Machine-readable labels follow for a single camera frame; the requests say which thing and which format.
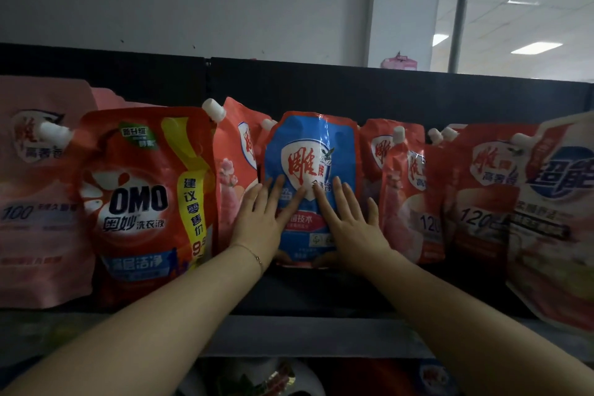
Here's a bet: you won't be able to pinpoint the person's right hand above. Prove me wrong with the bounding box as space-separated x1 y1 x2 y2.
311 176 395 275

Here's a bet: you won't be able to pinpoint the person's left hand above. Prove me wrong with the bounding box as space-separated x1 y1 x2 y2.
230 173 307 272

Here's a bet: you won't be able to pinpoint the blue Diao detergent pouch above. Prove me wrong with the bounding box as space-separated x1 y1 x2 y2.
260 111 361 269

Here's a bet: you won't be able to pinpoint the orange OMO detergent pouches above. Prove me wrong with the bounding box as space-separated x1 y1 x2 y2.
39 106 220 309

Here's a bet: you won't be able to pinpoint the dark metal shelf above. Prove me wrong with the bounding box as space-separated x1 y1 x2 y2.
0 43 594 396

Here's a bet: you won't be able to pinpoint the white Chaoneng detergent pouch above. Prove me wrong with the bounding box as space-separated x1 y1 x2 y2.
504 111 594 335

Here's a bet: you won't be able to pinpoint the person's right forearm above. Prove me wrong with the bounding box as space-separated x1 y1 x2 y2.
366 249 594 396

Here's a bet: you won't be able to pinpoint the person's left forearm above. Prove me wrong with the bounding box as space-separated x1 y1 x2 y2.
0 244 265 396

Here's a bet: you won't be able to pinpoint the white detergent jug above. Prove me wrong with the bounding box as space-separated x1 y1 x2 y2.
185 358 325 396

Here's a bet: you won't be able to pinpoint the pink bagged item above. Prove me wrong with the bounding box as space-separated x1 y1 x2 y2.
380 53 418 71

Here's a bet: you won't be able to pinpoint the grey vertical pole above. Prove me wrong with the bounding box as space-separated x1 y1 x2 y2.
447 0 478 74

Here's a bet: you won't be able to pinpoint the thin chain bracelet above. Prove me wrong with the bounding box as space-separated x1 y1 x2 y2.
230 242 265 273

